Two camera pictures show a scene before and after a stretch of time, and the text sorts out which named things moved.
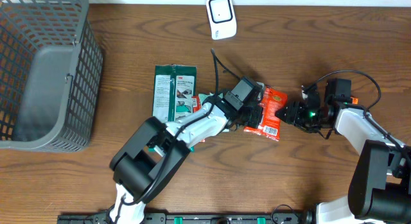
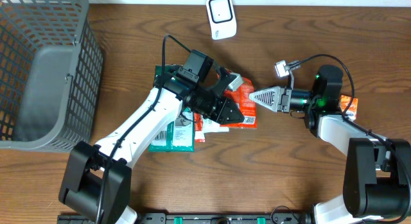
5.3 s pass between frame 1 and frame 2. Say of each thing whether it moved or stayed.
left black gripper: moved
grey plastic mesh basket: stayed
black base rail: stayed
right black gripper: moved
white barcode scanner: stayed
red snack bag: moved
